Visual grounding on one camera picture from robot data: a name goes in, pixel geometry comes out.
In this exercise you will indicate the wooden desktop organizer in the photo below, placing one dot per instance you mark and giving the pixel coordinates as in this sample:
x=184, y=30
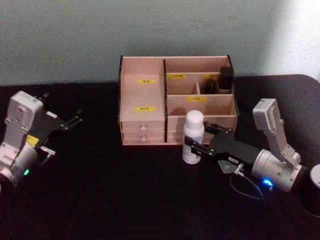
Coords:
x=145, y=95

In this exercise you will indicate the wide wooden drawer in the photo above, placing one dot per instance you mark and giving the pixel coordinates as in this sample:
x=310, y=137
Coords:
x=176, y=123
x=175, y=137

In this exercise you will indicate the white plastic bottle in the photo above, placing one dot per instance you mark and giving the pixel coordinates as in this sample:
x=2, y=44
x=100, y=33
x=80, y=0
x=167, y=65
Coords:
x=193, y=125

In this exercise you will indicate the narrow wooden drawer white knob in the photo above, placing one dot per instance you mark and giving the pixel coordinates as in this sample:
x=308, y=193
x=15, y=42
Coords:
x=132, y=137
x=132, y=125

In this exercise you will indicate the black rectangular box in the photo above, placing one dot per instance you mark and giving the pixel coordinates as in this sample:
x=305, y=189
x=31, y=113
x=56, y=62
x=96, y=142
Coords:
x=226, y=77

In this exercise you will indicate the black table cloth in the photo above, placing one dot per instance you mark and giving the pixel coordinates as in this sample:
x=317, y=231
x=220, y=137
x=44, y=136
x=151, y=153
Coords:
x=125, y=190

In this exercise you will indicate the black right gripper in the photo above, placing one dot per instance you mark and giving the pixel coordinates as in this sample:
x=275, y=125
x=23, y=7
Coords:
x=232, y=150

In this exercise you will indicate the dark brown small bottle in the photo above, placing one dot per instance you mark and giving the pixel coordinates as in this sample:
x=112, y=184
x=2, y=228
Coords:
x=210, y=86

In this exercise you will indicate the pale wall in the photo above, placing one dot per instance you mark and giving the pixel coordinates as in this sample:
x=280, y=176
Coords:
x=75, y=37

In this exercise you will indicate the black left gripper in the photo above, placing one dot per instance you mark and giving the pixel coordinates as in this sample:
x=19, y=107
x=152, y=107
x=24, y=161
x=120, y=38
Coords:
x=50, y=125

